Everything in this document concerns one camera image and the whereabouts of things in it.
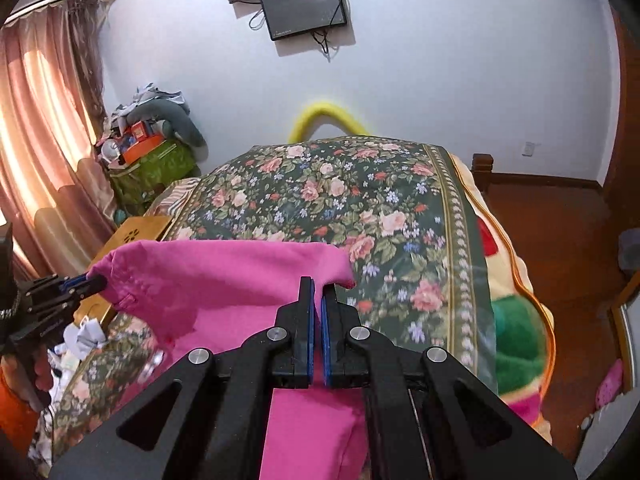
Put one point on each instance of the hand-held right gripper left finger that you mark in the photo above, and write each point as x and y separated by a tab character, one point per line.
311	332

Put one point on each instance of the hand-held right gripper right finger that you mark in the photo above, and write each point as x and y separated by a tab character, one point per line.
327	342

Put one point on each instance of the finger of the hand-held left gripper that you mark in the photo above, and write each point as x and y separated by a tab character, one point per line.
75	283
96	286

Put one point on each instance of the pink pants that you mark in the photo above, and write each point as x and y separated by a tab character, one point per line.
225	280

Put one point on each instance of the person's left forearm orange sleeve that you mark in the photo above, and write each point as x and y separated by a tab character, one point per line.
15	410

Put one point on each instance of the person's left hand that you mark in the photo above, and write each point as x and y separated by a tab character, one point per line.
42	375

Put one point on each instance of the white crumpled cloth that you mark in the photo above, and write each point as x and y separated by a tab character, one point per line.
85	335

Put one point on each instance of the wooden lap table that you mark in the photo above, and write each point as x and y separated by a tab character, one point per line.
145	227

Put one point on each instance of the striped cloth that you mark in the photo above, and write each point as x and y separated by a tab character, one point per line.
172	195

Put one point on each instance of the green storage bag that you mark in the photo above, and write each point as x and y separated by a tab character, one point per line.
160	165

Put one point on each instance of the floral bedspread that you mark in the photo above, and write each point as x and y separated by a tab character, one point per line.
325	195

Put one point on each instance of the orange box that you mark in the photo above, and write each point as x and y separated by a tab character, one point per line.
142	150

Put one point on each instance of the pink curtain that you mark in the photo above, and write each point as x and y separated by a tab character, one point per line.
40	110

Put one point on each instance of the grey plush pillow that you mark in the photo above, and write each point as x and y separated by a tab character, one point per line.
185	125

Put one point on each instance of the cream printed fleece blanket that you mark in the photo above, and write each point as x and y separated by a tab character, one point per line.
515	330

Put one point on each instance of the pile of clothes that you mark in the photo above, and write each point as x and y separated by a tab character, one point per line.
150	97

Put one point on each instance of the yellow foam tube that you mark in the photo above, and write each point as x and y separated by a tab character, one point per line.
320	109

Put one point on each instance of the pink slipper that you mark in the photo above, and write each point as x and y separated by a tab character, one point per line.
611	385

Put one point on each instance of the grey trash bin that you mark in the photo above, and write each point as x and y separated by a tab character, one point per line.
630	255

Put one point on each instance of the wooden bed post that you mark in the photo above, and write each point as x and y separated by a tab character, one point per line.
482	170

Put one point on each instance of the white wall socket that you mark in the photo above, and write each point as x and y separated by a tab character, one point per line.
530	148

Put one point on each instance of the white curtain rail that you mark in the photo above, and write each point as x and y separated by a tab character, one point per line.
40	2

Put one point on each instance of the small black wall monitor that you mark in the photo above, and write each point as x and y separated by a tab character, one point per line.
302	7

